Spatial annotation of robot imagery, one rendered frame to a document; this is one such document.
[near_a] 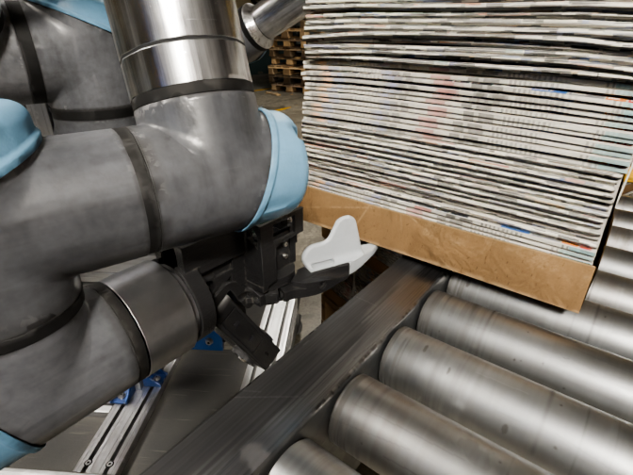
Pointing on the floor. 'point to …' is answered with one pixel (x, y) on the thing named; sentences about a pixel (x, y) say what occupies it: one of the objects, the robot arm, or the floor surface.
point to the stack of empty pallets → (292, 69)
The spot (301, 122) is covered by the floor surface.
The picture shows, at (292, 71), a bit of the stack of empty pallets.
